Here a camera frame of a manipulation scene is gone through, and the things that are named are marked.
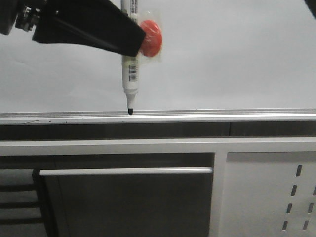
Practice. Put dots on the red round magnet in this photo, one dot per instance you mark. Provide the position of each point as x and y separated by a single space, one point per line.
151 23

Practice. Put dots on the white whiteboard marker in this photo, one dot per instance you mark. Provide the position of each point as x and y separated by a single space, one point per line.
130 65

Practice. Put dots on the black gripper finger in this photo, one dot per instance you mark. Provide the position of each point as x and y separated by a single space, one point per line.
94 23

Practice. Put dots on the white perforated metal panel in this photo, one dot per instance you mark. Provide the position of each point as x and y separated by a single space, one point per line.
269 195

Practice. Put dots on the white metal frame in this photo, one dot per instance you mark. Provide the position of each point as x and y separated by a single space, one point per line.
219 147

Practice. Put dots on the aluminium whiteboard tray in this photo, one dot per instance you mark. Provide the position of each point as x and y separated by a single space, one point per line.
164 116

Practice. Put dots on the white whiteboard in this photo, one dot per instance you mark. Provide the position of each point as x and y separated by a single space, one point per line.
216 54

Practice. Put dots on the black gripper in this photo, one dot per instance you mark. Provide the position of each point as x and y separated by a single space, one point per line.
23 14

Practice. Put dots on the grey panel with white rail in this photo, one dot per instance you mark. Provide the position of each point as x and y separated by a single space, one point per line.
135 202

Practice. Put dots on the dark slatted chair back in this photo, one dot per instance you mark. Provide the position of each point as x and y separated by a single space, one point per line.
20 214

